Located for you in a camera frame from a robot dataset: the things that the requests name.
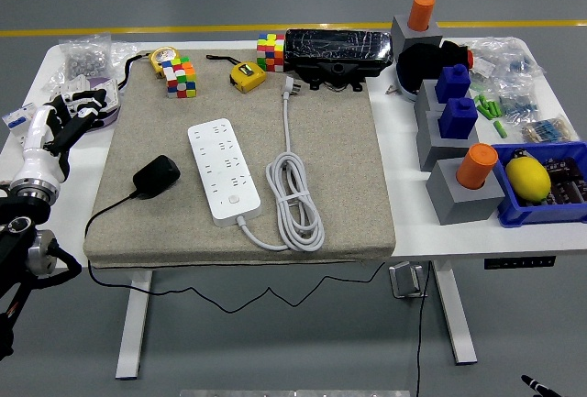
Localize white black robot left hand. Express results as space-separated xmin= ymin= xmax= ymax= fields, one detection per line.
xmin=9 ymin=88 xmax=109 ymax=185

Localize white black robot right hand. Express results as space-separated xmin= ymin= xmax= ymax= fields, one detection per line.
xmin=521 ymin=373 xmax=563 ymax=397

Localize black power adapter plug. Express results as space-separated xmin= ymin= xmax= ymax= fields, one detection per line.
xmin=131 ymin=154 xmax=182 ymax=200

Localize white power strip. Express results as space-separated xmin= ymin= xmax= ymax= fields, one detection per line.
xmin=187 ymin=116 xmax=262 ymax=227

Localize white circuit breaker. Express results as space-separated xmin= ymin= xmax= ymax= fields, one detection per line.
xmin=1 ymin=102 xmax=38 ymax=149

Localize clear bag of metal nuts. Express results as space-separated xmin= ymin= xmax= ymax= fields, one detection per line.
xmin=43 ymin=34 xmax=114 ymax=95

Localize white table leg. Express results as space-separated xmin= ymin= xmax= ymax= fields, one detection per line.
xmin=114 ymin=270 xmax=153 ymax=380
xmin=430 ymin=259 xmax=478 ymax=366

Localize empty clear plastic bag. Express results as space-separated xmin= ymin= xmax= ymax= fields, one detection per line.
xmin=109 ymin=40 xmax=141 ymax=71

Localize black table control panel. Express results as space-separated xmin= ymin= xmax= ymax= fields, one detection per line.
xmin=484 ymin=256 xmax=557 ymax=271

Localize round yellow tape measure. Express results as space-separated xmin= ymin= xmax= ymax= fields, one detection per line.
xmin=116 ymin=46 xmax=180 ymax=94

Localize colourful puzzle cube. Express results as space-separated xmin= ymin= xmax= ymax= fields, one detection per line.
xmin=255 ymin=32 xmax=286 ymax=72
xmin=160 ymin=55 xmax=198 ymax=100

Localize silver metal hook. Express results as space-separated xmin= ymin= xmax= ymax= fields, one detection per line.
xmin=388 ymin=261 xmax=427 ymax=300

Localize blue plastic bin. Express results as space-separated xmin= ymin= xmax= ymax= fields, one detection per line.
xmin=490 ymin=140 xmax=587 ymax=228

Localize grey hollow block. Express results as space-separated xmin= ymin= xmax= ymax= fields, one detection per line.
xmin=415 ymin=110 xmax=481 ymax=172
xmin=390 ymin=15 xmax=444 ymax=52
xmin=414 ymin=79 xmax=449 ymax=116
xmin=426 ymin=157 xmax=507 ymax=226

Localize dark brown components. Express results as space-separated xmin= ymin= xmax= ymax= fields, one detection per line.
xmin=540 ymin=157 xmax=587 ymax=205

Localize yellow lemon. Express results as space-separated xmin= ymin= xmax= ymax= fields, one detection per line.
xmin=504 ymin=157 xmax=552 ymax=202

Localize yellow black tape measure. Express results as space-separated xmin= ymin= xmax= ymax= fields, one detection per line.
xmin=205 ymin=53 xmax=268 ymax=94

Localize orange cylinder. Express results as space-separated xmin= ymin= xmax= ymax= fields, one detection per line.
xmin=407 ymin=0 xmax=436 ymax=31
xmin=456 ymin=142 xmax=499 ymax=190

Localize blue block with knob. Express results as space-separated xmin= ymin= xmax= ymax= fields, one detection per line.
xmin=437 ymin=97 xmax=479 ymax=141
xmin=434 ymin=64 xmax=472 ymax=105

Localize clear bag of blue resistors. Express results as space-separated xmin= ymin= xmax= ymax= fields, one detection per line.
xmin=497 ymin=89 xmax=540 ymax=124

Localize grey-brown fabric mat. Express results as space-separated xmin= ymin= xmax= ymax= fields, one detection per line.
xmin=83 ymin=48 xmax=397 ymax=270

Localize black film-wrapped box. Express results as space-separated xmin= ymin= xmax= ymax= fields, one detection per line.
xmin=282 ymin=28 xmax=394 ymax=80

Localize grey round base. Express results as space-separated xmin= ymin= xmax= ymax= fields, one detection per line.
xmin=396 ymin=78 xmax=421 ymax=104

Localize clear bag of blue components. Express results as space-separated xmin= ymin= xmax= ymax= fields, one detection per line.
xmin=497 ymin=37 xmax=548 ymax=95

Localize clear bag with white label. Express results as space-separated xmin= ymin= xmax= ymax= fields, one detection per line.
xmin=466 ymin=39 xmax=505 ymax=94

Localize black cloth bundle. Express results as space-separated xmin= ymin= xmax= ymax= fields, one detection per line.
xmin=395 ymin=39 xmax=473 ymax=94

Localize white wall socket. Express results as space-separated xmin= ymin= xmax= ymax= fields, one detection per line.
xmin=89 ymin=78 xmax=121 ymax=112
xmin=59 ymin=74 xmax=93 ymax=105

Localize hanging black cable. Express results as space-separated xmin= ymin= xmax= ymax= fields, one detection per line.
xmin=415 ymin=261 xmax=432 ymax=397

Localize white power cord with plug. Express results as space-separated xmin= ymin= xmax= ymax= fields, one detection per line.
xmin=234 ymin=76 xmax=326 ymax=253

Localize thin black adapter cord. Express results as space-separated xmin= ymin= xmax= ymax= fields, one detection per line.
xmin=83 ymin=193 xmax=386 ymax=314

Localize black plastic bracket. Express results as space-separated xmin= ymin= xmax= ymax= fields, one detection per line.
xmin=293 ymin=60 xmax=371 ymax=94

